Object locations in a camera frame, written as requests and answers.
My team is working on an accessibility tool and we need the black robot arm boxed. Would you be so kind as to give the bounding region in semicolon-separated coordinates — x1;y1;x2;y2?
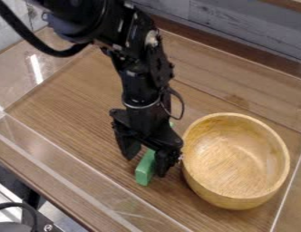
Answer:
30;0;183;177

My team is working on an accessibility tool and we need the black metal mount with screw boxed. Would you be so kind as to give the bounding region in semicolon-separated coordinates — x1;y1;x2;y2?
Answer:
20;202;64;232

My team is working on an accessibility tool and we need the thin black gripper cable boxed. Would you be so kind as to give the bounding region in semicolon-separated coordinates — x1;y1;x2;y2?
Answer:
159;87;186;121

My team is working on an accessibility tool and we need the green rectangular block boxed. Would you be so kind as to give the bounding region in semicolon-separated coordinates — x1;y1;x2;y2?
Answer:
134;121;177;187

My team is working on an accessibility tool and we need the light brown wooden bowl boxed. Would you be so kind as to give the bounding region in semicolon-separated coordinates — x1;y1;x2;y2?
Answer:
182;112;291;210

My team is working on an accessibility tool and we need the black cable bottom left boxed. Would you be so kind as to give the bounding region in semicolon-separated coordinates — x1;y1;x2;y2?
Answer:
0;203;40;232

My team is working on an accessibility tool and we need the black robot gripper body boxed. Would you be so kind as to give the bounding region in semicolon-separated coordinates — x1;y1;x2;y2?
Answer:
110;99;183;152

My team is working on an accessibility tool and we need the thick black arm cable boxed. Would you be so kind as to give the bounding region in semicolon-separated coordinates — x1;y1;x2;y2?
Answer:
0;0;91;59

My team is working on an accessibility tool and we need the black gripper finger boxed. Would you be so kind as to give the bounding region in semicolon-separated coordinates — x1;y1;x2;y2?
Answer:
114;129;141;160
155;150;181;178

